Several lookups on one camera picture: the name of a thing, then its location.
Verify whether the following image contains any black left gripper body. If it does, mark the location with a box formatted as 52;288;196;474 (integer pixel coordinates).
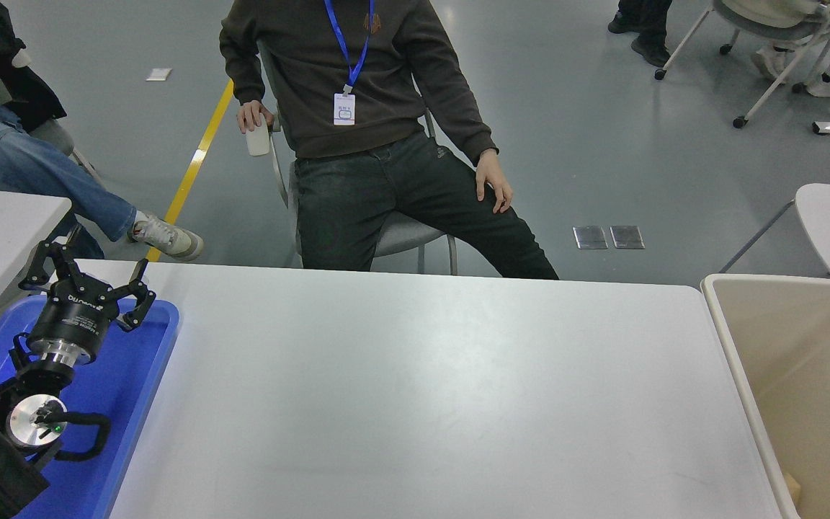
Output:
28;277;122;355

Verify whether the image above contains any lanyard person's right hand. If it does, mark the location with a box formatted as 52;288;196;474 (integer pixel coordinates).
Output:
237;99;275;135

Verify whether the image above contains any lanyard person's left hand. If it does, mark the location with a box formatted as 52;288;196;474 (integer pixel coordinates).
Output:
475;149;514;215

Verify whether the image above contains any white side table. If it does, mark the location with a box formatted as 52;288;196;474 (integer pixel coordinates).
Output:
0;186;72;340

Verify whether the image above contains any tan scrap in bin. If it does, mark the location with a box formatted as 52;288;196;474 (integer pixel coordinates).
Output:
781;470;805;509

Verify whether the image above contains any blue plastic tray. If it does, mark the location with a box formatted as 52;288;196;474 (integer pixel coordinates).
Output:
0;296;182;519

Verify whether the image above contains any large pale bin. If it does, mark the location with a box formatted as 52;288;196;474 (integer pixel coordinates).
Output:
701;272;830;519

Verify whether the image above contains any grey wheeled chair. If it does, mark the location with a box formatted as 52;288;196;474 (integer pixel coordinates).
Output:
26;119;106;187

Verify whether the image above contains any grey chair with white armrests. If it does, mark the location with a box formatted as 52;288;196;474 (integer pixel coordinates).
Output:
246;40;459;276

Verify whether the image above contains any white framed wheeled chair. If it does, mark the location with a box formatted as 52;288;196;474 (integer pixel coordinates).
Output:
653;0;830;129

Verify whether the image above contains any person in black shoes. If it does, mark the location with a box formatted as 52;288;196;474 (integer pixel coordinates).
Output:
607;0;675;68

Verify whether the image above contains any person with lanyard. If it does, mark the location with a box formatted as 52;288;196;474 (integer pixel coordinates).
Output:
218;0;560;280

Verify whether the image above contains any blue lanyard with badge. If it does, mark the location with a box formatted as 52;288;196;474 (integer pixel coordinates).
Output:
323;0;376;127

